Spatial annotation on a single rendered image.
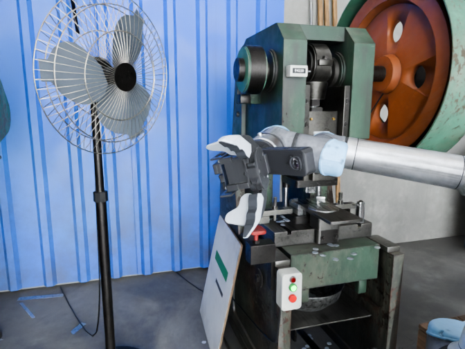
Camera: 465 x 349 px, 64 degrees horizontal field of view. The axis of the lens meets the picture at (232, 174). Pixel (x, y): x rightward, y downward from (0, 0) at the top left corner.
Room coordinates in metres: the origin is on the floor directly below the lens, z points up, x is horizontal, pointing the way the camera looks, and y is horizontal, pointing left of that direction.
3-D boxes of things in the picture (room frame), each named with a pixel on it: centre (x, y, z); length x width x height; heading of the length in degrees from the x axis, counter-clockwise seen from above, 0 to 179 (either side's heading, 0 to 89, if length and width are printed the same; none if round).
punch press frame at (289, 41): (1.73, -0.29, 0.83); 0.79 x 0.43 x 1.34; 17
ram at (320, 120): (1.55, -0.35, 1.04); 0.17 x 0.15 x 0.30; 17
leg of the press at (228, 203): (1.65, -0.04, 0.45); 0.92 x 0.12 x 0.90; 17
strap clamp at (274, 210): (1.54, -0.17, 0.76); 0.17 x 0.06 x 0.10; 107
